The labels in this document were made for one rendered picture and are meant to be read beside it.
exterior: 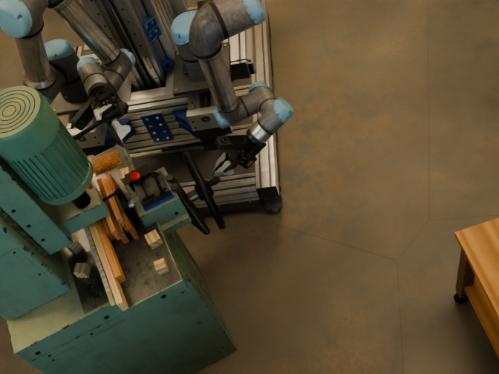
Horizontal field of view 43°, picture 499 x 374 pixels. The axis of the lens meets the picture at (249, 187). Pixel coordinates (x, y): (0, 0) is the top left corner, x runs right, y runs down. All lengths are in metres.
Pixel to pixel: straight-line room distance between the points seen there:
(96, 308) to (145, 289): 0.22
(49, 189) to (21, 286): 0.39
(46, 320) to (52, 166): 0.60
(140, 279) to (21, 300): 0.40
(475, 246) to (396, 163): 0.92
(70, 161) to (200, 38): 0.53
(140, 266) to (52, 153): 0.47
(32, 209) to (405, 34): 2.36
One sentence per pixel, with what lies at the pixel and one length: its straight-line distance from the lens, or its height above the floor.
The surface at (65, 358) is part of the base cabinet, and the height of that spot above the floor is 0.63.
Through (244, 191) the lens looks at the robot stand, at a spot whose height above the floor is 0.22.
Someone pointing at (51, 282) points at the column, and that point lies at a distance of 2.07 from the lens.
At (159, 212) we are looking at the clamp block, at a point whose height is 0.94.
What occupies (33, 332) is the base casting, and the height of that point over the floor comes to 0.80.
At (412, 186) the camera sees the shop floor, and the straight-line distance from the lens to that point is 2.99.
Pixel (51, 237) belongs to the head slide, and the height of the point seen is 1.04.
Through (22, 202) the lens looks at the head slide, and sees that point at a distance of 1.82.
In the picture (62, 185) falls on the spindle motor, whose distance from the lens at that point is 1.79.
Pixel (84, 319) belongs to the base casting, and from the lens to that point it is 2.09.
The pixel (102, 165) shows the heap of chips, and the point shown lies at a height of 0.92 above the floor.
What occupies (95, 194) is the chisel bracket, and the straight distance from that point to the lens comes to 1.99.
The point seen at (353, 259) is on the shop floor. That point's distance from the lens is 2.82.
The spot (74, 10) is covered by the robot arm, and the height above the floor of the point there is 1.27.
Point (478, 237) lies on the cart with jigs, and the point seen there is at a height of 0.53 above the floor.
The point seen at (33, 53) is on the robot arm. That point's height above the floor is 1.21.
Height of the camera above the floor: 2.53
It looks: 55 degrees down
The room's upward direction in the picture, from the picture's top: 21 degrees counter-clockwise
